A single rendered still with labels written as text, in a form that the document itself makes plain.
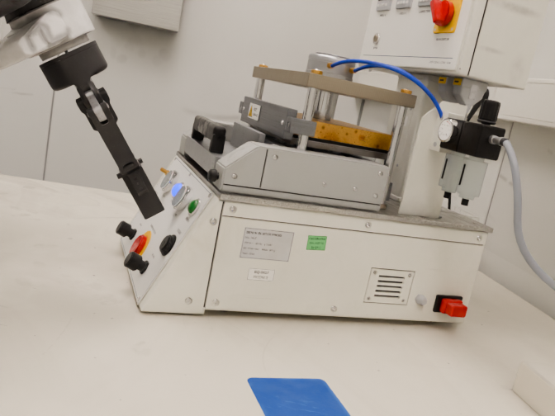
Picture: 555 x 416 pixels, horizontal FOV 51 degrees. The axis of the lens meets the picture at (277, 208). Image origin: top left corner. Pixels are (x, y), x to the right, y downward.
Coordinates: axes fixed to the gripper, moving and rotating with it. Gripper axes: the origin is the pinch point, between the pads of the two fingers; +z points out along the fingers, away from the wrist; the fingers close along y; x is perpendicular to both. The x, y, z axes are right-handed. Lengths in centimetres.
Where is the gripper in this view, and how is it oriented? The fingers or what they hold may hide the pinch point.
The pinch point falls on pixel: (142, 191)
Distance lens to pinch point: 81.9
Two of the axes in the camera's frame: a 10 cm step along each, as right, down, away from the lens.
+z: 3.8, 8.5, 3.7
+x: -8.7, 4.7, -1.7
